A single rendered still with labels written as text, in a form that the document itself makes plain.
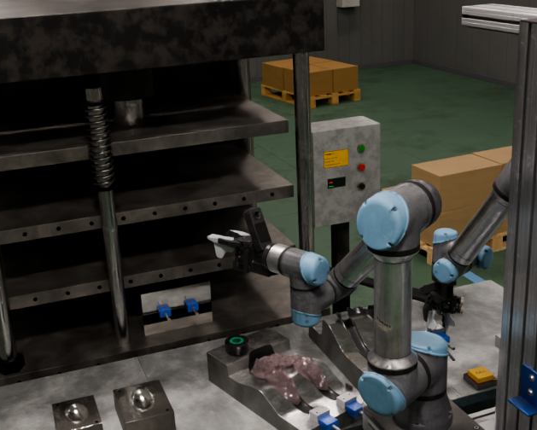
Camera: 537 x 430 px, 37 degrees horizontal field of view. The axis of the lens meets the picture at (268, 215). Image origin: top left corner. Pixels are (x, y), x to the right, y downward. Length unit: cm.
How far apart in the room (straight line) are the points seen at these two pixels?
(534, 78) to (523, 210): 28
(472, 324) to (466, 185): 252
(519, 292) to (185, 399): 124
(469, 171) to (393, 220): 384
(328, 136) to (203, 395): 114
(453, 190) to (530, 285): 367
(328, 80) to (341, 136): 742
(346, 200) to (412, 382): 149
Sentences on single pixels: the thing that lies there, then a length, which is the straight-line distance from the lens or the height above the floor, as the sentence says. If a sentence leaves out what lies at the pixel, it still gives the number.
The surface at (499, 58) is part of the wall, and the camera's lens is 1187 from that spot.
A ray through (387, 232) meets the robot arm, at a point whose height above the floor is 161.
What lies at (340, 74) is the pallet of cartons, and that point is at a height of 38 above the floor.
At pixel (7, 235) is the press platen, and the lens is 290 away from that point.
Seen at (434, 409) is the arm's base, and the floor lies 110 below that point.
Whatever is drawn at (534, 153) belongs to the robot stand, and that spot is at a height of 177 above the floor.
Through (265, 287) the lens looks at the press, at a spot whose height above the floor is 78.
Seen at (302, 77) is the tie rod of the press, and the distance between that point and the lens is 293.
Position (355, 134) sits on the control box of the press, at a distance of 322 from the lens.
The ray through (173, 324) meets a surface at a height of 81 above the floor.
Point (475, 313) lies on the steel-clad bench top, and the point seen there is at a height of 80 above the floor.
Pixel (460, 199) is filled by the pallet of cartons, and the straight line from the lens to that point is 553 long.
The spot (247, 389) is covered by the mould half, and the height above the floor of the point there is 87.
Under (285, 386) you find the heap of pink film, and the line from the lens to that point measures 252.
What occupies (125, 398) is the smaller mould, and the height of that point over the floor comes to 87.
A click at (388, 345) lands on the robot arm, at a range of 185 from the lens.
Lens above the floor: 223
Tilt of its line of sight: 20 degrees down
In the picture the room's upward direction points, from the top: 3 degrees counter-clockwise
